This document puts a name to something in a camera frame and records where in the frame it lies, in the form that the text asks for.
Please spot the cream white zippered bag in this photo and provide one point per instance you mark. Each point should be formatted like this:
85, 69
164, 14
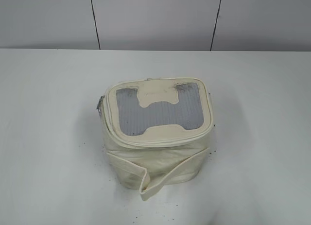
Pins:
156, 131

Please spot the metal zipper pull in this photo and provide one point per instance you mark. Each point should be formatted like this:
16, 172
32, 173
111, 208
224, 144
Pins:
99, 104

